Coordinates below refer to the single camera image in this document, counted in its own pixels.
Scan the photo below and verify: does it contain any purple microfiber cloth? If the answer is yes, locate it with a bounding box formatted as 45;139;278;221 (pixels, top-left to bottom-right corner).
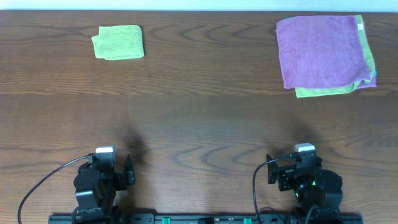
276;16;371;89

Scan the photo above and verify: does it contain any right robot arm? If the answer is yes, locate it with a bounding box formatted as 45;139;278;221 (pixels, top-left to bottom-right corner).
266;152;343;223

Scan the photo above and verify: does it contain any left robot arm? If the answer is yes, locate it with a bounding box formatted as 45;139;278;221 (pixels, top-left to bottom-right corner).
71;152;136;223

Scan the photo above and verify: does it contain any flat green cloth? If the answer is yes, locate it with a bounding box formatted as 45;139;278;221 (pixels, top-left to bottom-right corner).
295;15;376;98

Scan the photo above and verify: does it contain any lower purple cloth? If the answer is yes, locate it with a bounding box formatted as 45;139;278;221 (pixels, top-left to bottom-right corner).
356;76;377;90

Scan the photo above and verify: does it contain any folded green cloth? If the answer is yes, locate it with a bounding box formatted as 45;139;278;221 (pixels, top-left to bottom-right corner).
91;25;145;60

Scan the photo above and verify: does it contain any right black camera cable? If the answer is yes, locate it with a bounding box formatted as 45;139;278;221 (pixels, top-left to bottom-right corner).
252;152;301;224

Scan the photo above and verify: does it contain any black camera cable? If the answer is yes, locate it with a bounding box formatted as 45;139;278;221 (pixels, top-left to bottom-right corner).
252;152;301;224
17;155;94;224

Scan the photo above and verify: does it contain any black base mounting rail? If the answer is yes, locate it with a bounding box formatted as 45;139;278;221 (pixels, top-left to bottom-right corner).
48;213;363;224

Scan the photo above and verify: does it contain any left black camera cable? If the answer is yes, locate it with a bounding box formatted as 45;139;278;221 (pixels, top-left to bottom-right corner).
17;155;94;224

